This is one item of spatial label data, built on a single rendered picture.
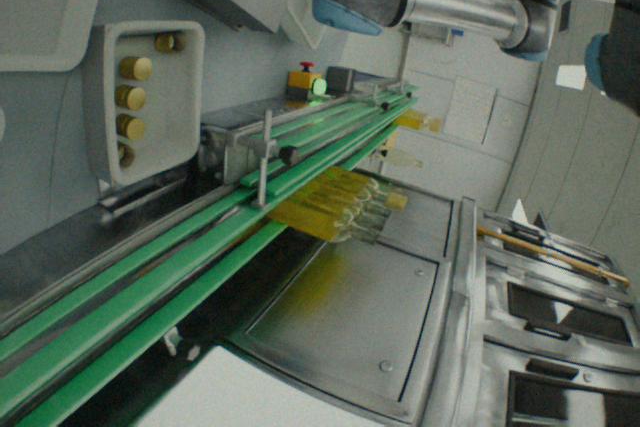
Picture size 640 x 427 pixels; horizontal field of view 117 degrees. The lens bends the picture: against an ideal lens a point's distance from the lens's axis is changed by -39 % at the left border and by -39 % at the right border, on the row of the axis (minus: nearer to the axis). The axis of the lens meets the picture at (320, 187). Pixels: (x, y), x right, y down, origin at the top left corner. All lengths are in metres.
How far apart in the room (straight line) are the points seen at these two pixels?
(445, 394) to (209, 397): 0.37
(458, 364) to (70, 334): 0.59
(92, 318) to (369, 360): 0.42
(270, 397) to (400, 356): 0.23
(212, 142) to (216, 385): 0.39
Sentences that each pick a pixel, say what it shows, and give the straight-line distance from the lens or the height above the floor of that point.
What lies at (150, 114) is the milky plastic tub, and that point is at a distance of 0.56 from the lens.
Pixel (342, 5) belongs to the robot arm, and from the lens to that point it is 0.47.
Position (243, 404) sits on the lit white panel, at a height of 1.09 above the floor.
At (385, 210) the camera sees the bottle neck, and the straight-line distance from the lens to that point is 0.68.
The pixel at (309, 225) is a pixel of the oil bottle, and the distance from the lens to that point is 0.60.
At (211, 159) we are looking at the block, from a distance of 0.56.
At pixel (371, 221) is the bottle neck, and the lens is 0.63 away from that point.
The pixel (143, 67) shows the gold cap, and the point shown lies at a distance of 0.48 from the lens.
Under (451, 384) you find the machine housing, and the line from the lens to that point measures 0.59.
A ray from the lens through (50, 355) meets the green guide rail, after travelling 0.38.
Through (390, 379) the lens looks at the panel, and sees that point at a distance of 0.55.
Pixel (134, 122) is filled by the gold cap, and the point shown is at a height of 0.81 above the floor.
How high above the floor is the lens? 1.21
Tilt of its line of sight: 19 degrees down
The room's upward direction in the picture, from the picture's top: 109 degrees clockwise
